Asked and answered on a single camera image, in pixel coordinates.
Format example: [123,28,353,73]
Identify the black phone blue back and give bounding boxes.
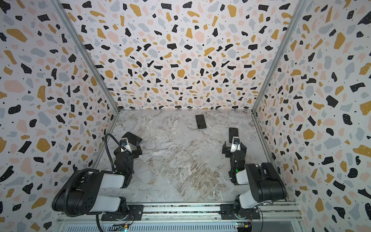
[195,115,207,129]

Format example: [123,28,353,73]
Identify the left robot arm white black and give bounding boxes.
[52,142,142,219]

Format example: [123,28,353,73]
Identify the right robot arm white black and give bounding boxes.
[222,141,287,219]

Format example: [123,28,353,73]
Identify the black phone left side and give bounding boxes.
[122,132,142,146]

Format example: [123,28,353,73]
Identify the black phone right side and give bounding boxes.
[229,128,239,144]

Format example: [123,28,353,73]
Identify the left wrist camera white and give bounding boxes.
[120,138,131,153]

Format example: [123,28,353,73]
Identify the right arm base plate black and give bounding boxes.
[219,204,260,220]

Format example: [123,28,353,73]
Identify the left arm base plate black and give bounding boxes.
[101,205,144,222]

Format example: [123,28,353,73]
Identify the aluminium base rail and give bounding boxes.
[53,201,306,232]

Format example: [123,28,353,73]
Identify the white ribbed cable tray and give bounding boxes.
[62,222,240,232]

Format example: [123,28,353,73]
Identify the left corner aluminium post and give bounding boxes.
[50,0,120,114]

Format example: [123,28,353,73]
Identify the corner aluminium post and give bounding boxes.
[252,0,308,116]
[50,0,120,114]

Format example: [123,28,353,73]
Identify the right corner aluminium post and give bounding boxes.
[252,0,308,116]

